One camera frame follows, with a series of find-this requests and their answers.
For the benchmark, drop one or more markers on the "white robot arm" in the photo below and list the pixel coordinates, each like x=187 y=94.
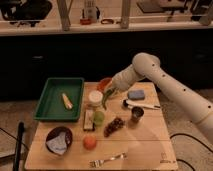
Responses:
x=144 y=65

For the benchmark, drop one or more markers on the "white paper cup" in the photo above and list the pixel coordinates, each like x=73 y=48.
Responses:
x=95 y=98

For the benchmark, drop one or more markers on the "dark metal cup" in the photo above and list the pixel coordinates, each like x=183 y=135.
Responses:
x=136 y=114

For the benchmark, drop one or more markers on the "orange bowl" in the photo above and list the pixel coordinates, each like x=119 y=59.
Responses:
x=103 y=83

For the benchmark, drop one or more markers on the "blue sponge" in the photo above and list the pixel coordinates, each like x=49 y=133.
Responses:
x=136 y=95

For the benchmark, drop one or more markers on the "purple grape bunch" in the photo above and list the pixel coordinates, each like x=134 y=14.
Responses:
x=113 y=126

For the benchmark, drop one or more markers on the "corn cob piece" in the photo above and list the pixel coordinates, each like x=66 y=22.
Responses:
x=67 y=103

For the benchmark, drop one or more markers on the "green plastic tray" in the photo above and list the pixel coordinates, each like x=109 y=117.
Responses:
x=51 y=107

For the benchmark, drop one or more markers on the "orange fruit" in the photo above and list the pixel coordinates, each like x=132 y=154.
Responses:
x=89 y=142

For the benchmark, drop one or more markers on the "dark bowl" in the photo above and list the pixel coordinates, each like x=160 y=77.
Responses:
x=56 y=131

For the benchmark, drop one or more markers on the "white bottle on shelf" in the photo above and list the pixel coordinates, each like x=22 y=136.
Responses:
x=90 y=11

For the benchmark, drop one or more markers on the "grey cloth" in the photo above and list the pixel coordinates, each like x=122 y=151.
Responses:
x=58 y=145

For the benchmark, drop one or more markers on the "black pole left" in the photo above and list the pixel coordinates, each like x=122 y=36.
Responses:
x=18 y=146

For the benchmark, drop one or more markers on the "black office chair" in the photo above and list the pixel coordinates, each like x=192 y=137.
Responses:
x=29 y=12

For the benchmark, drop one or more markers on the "white handled knife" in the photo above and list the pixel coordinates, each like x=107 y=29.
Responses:
x=128 y=102

